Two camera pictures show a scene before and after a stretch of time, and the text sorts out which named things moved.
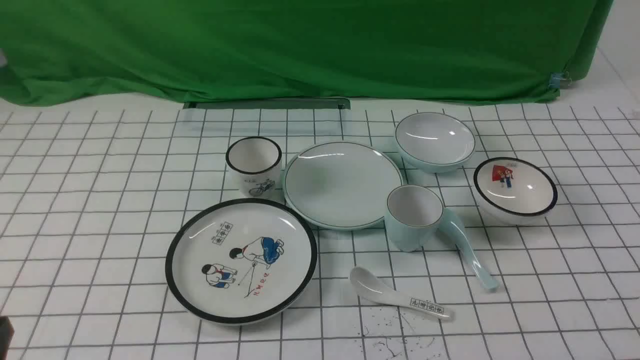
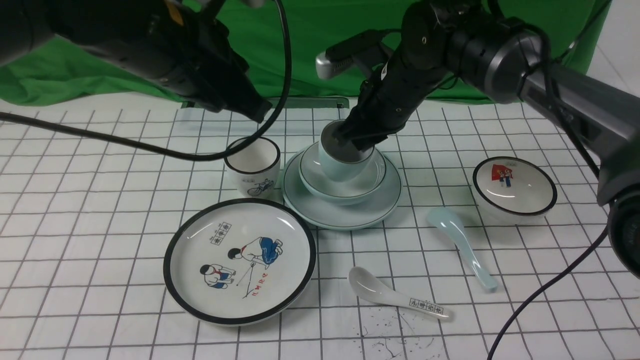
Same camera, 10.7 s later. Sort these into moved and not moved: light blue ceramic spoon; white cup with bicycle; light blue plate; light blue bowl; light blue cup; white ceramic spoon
Moved: light blue bowl; light blue cup
Not moved: light blue plate; white ceramic spoon; white cup with bicycle; light blue ceramic spoon
